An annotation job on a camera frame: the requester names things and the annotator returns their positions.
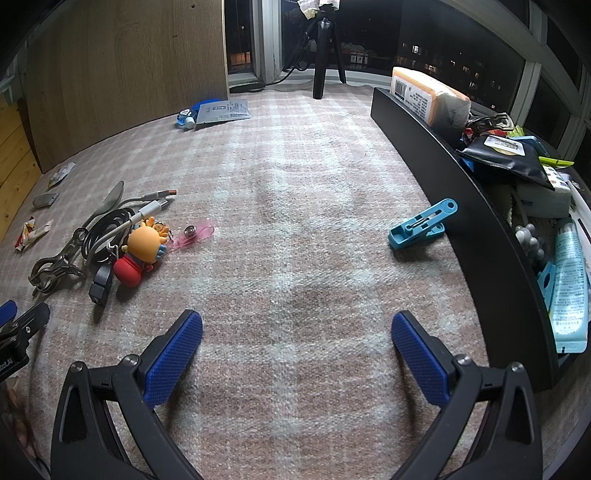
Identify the blue round tag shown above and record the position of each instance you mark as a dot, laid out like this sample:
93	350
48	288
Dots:
207	102

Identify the wooden board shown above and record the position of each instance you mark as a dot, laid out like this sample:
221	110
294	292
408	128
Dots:
129	69

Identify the black tripod stand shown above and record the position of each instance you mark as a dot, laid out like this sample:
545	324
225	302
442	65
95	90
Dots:
318	69

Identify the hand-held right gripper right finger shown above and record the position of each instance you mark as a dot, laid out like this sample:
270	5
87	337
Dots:
420	360

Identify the grey knobbly plastic piece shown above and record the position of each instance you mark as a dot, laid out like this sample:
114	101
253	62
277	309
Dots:
526	240

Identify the orange red toy figurine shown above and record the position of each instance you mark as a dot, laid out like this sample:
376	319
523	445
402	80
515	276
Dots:
138	249

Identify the black storage box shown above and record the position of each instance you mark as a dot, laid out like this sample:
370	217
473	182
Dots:
485	240

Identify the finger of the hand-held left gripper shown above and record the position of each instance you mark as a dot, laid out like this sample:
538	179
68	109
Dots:
7	314
32	321

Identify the black pouch with label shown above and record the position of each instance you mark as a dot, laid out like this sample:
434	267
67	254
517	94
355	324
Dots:
503	166

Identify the small snack wrapper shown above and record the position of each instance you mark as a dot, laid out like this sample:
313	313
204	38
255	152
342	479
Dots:
62	174

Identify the lime green clip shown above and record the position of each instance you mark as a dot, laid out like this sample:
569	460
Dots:
556	161

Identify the grey foil piece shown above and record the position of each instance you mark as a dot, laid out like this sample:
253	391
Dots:
46	199

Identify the metal pliers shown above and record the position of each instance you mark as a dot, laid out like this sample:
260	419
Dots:
51	270

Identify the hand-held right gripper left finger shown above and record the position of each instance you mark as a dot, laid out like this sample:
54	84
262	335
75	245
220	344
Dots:
173	360

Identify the red white candy wrapper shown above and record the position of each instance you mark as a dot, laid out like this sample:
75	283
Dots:
34	233

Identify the metal spoon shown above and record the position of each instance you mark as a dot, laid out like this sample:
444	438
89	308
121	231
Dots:
111	198

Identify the orange white tissue pack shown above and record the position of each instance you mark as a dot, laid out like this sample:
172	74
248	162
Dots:
429	97

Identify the blue clothespin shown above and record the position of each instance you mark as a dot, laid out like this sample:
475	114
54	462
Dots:
547	284
415	233

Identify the white printed packet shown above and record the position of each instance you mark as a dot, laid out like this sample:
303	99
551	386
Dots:
226	110

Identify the pale printed tube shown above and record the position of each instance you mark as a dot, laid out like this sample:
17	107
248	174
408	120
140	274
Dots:
570	286

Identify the white box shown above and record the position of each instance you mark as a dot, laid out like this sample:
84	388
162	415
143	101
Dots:
545	201

